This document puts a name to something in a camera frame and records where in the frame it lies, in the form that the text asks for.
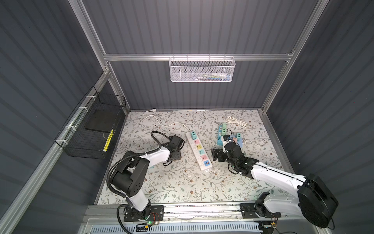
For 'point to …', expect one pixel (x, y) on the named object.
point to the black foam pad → (102, 120)
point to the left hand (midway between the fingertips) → (174, 155)
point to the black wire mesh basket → (91, 131)
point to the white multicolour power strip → (199, 151)
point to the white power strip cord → (154, 109)
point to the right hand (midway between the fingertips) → (219, 150)
